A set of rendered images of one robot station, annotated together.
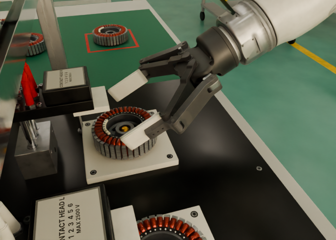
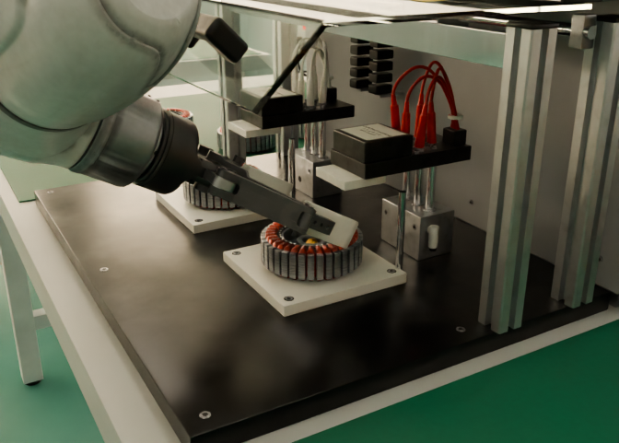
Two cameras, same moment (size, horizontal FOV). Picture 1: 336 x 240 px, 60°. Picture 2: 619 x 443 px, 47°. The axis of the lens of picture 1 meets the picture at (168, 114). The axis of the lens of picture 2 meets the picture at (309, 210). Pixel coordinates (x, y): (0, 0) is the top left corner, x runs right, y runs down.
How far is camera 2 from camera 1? 1.09 m
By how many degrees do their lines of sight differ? 121
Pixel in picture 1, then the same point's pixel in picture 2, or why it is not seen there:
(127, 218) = (246, 127)
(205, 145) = (182, 284)
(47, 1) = (504, 103)
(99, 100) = (332, 169)
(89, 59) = not seen: outside the picture
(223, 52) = not seen: hidden behind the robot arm
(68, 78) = (367, 131)
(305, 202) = (51, 273)
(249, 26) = not seen: hidden behind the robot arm
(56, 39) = (496, 181)
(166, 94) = (276, 360)
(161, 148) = (251, 259)
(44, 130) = (412, 208)
